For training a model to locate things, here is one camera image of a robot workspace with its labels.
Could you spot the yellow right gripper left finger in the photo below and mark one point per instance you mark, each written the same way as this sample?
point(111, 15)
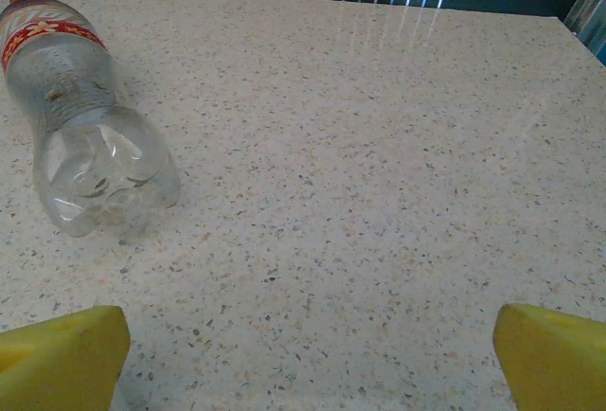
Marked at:
point(61, 363)

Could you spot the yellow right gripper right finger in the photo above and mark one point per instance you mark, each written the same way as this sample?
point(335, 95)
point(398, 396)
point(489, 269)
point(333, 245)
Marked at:
point(554, 363)

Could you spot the clear bottle red cap red label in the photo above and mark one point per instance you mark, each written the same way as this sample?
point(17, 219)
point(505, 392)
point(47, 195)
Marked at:
point(85, 112)

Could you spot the aluminium frame post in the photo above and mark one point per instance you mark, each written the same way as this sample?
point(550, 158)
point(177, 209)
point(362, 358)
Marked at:
point(589, 8)

